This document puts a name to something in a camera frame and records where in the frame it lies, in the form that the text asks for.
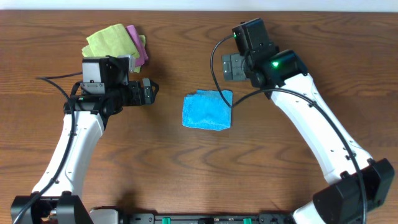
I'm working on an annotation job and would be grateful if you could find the blue microfiber cloth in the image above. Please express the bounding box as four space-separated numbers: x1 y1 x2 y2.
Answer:
182 90 232 131

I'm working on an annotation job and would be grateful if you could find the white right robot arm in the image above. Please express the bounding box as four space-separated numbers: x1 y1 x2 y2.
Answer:
222 50 395 223

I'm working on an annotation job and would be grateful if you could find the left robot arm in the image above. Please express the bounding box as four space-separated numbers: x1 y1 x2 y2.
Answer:
11 55 159 223

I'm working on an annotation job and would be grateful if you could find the green folded cloth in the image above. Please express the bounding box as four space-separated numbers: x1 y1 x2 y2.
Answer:
81 24 142 73

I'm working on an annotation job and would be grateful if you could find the pink folded cloth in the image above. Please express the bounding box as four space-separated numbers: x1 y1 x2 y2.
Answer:
126 25 149 68

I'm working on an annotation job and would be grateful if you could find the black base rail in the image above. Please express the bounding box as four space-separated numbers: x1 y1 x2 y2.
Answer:
90 212 296 224

